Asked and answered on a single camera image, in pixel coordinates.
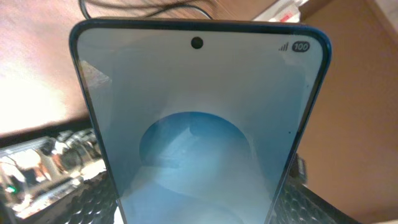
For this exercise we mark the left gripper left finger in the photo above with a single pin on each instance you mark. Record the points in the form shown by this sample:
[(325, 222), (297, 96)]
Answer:
[(94, 202)]

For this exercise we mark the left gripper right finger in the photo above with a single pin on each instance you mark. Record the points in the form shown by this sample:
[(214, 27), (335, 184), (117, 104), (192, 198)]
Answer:
[(299, 205)]

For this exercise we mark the blue Galaxy smartphone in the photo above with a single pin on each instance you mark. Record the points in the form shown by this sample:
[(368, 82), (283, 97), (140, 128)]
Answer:
[(198, 121)]

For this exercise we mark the white power strip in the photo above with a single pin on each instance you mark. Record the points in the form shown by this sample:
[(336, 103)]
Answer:
[(282, 11)]

